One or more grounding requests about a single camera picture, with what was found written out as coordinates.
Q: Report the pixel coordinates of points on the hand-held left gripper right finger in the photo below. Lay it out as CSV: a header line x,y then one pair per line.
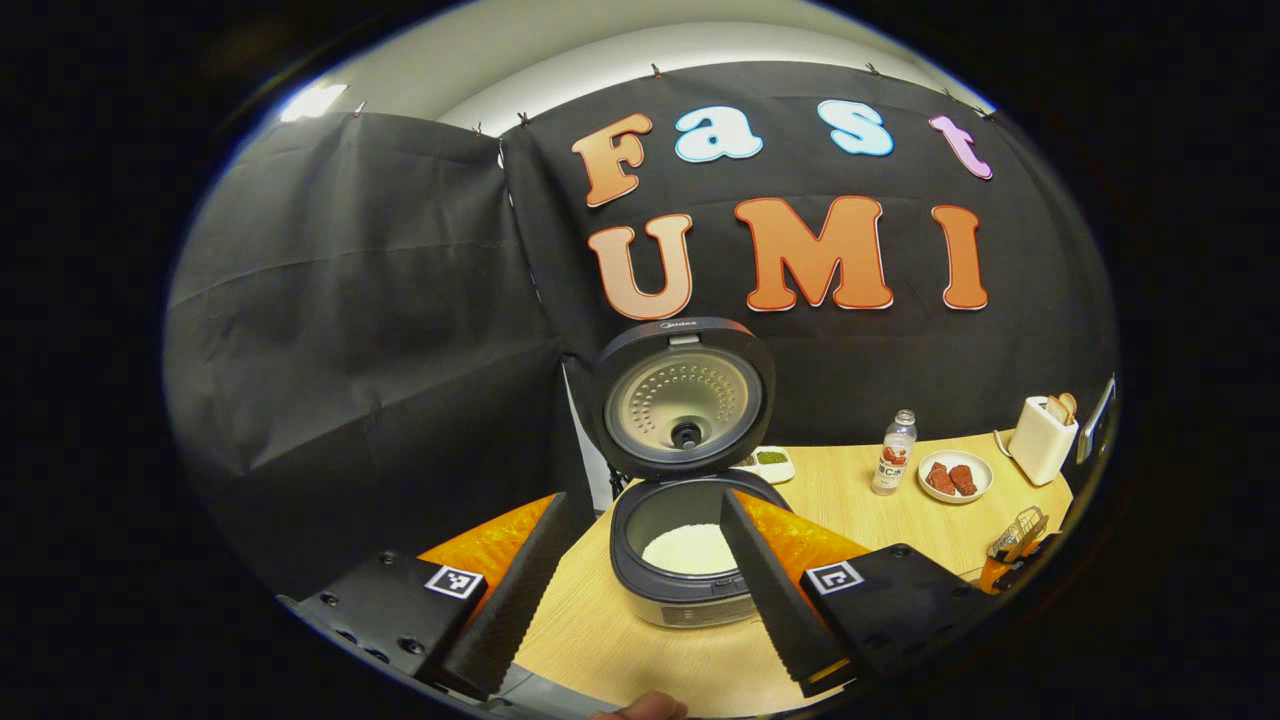
x,y
770,600

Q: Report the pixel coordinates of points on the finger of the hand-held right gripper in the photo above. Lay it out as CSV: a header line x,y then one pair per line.
x,y
997,577

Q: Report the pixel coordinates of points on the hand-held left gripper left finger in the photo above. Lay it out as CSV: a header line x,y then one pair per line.
x,y
530,600

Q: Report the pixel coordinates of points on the dark grey rice cooker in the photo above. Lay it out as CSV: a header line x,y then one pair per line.
x,y
690,610

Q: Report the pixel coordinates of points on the white rice heap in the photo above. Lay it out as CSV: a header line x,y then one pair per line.
x,y
690,550

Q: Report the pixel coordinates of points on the red meat piece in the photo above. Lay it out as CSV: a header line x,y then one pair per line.
x,y
963,480
940,478

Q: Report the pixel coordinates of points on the white round plate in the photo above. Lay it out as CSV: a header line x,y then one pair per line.
x,y
982,470

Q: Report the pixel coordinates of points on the white toaster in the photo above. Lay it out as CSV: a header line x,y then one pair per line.
x,y
1040,450

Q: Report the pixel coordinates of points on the white divided condiment dish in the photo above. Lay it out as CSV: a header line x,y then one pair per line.
x,y
772,464

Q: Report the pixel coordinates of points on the clear bottle with red label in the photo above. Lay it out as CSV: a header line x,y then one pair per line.
x,y
893,465

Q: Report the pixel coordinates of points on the toast slice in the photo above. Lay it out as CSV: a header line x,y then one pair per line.
x,y
1069,404
1056,411

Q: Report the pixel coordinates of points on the pale grey bar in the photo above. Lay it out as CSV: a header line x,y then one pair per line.
x,y
1097,420

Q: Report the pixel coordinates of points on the black backdrop cloth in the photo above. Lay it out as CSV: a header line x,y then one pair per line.
x,y
350,300

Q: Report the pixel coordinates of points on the ceiling light panel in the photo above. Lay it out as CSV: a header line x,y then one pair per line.
x,y
312,102

